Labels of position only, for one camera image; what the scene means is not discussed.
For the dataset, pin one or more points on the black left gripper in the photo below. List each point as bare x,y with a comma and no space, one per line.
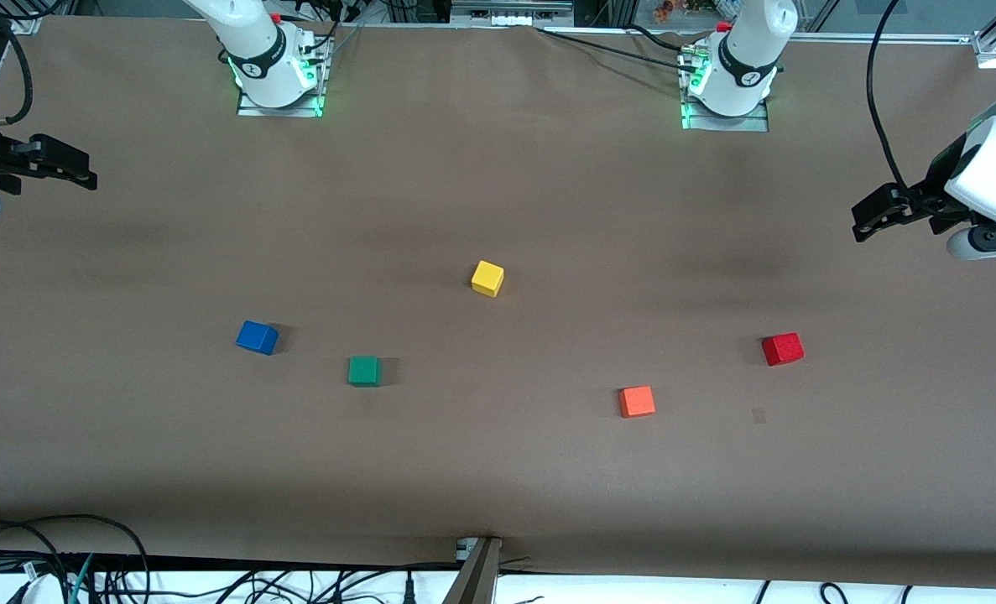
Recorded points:
936,186

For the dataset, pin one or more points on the red wooden block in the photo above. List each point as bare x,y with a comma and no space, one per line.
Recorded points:
782,349

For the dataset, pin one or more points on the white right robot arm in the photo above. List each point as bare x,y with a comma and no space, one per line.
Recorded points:
254,50

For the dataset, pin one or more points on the blue wooden block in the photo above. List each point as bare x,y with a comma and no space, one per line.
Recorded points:
256,337

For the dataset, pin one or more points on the orange wooden block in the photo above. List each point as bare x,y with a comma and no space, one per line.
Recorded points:
637,402

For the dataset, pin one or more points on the green wooden block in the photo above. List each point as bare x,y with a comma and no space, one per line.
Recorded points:
364,370

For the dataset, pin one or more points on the yellow wooden block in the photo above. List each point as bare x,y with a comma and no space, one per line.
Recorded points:
487,278

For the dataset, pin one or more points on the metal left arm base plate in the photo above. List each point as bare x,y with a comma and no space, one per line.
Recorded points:
753,124

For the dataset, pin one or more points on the silver corner bracket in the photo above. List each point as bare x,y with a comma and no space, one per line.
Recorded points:
988,49

